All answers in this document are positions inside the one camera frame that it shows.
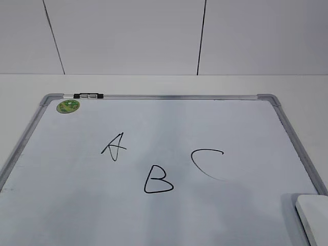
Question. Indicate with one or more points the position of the white whiteboard eraser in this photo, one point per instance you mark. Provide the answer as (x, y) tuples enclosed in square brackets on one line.
[(312, 210)]

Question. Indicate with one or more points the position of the black and silver board clip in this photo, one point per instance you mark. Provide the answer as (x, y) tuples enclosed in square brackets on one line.
[(88, 95)]

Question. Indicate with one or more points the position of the round green magnet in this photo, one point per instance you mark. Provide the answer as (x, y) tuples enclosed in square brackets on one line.
[(68, 106)]

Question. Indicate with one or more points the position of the white whiteboard with grey frame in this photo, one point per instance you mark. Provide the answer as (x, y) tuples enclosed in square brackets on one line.
[(157, 170)]

